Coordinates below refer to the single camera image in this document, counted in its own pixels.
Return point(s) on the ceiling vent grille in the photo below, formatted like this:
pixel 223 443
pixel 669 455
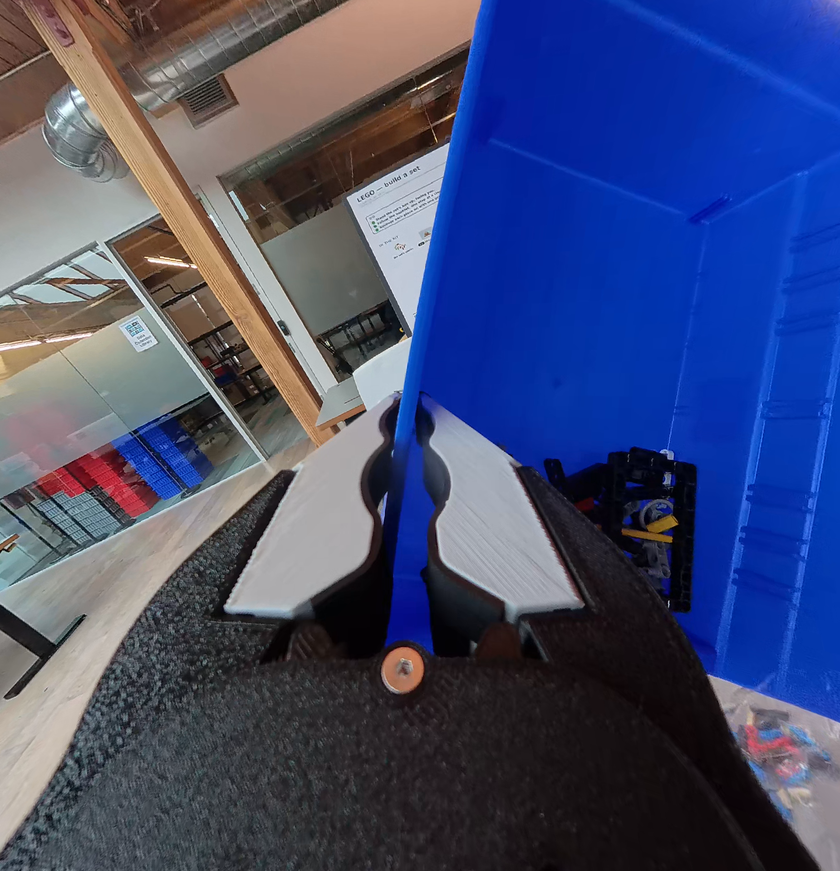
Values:
pixel 207 101

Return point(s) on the black brick frame assembly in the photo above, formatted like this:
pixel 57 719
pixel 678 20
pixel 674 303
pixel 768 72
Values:
pixel 685 531

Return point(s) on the wooden post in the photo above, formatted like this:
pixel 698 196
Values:
pixel 188 224

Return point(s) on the stack of grey storage bins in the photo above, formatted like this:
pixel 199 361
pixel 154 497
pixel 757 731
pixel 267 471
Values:
pixel 79 520

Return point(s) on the white instruction sign board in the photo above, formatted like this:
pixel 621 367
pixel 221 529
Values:
pixel 399 224

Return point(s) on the black table leg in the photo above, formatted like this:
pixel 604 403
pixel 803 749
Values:
pixel 32 646

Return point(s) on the stack of blue storage bins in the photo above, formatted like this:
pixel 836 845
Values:
pixel 161 456

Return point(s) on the stack of red storage bins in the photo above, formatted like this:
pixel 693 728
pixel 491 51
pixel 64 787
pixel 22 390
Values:
pixel 93 483

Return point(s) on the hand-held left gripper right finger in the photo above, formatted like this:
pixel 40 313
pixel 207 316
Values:
pixel 501 537

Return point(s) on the paper notice on glass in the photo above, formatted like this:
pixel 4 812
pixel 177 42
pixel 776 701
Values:
pixel 139 335

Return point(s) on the background table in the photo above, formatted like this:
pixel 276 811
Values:
pixel 341 405

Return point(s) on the metal air duct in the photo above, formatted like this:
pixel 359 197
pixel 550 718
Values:
pixel 256 41

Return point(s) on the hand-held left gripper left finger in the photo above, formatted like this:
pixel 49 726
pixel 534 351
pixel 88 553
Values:
pixel 304 537

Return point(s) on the pile of mixed toy bricks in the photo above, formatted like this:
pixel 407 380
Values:
pixel 780 755

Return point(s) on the blue plastic bin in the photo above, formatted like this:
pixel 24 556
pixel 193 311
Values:
pixel 597 306

